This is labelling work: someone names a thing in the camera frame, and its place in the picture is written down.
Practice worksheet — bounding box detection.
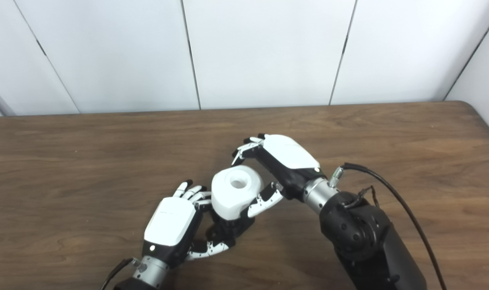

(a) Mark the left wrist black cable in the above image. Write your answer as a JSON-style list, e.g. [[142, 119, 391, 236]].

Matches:
[[100, 258, 142, 290]]

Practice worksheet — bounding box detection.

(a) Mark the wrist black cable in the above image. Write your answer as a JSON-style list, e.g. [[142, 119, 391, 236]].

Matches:
[[329, 162, 448, 290], [100, 258, 142, 290]]

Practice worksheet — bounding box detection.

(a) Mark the black plastic holder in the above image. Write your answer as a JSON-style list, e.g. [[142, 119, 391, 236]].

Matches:
[[206, 209, 255, 246]]

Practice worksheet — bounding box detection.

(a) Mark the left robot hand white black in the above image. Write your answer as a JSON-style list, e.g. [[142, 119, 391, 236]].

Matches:
[[142, 180, 237, 269]]

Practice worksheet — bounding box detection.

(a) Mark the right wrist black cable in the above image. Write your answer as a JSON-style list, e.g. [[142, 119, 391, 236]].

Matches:
[[329, 162, 448, 290]]

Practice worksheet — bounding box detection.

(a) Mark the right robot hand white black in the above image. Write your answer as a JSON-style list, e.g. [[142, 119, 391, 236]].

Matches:
[[231, 134, 323, 219]]

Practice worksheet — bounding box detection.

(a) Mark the round white plastic piece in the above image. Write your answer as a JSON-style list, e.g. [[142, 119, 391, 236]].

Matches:
[[211, 166, 264, 221]]

